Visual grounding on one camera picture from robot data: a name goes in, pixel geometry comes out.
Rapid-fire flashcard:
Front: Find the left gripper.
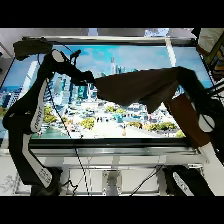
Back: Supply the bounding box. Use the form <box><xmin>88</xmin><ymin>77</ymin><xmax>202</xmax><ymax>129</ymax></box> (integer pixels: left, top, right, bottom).
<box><xmin>69</xmin><ymin>68</ymin><xmax>97</xmax><ymax>87</ymax></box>

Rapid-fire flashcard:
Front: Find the brown garment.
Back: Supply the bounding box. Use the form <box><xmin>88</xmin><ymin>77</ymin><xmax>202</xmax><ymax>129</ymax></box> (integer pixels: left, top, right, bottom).
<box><xmin>94</xmin><ymin>66</ymin><xmax>213</xmax><ymax>150</ymax></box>

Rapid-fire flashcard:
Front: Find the dark olive garment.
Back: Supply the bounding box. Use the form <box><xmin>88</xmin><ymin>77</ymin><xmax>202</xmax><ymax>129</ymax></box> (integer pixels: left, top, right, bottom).
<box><xmin>12</xmin><ymin>37</ymin><xmax>54</xmax><ymax>62</ymax></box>

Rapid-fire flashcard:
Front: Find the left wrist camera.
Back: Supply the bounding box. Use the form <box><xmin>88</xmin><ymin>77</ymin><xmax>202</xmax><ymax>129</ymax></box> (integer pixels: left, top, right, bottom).
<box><xmin>68</xmin><ymin>49</ymin><xmax>83</xmax><ymax>68</ymax></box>

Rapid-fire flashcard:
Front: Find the black cable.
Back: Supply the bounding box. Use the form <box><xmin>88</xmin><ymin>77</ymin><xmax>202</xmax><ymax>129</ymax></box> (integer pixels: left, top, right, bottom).
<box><xmin>45</xmin><ymin>81</ymin><xmax>92</xmax><ymax>197</ymax></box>
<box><xmin>128</xmin><ymin>164</ymin><xmax>165</xmax><ymax>197</ymax></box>

